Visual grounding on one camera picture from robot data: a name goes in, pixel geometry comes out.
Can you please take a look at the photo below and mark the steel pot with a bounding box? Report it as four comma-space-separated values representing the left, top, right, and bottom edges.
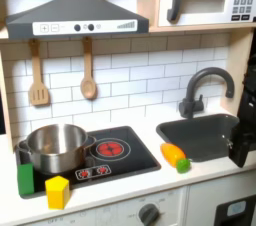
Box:
17, 123, 98, 175

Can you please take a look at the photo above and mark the dark grey sink basin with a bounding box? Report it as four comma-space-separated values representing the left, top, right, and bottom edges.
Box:
155, 113, 241, 163

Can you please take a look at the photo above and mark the dark grey tap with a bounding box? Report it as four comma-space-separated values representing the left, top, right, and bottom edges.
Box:
178, 66, 236, 120

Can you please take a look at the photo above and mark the orange toy vegetable green end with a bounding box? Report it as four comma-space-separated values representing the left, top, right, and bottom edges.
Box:
160, 142, 192, 175

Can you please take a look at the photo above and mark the grey oven knob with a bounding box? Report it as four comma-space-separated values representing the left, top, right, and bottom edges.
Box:
137, 203, 161, 226

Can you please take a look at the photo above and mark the black stove top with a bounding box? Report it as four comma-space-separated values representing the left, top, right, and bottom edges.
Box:
14, 125, 162, 200

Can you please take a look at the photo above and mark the white oven control panel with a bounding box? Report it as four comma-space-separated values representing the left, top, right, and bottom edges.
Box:
24, 186, 188, 226

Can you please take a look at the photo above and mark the wooden spoon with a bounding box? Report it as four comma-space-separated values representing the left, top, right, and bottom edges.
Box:
79, 36, 98, 101

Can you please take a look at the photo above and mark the yellow block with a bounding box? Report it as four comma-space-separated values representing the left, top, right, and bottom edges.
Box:
44, 175, 71, 211

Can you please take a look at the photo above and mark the grey range hood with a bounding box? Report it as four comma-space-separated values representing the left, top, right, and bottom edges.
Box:
4, 0, 150, 40

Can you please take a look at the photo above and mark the wooden slotted spatula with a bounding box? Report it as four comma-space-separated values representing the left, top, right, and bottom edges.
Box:
27, 38, 51, 107

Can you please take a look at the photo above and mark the green block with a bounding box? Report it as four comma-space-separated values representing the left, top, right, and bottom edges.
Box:
16, 162, 35, 197

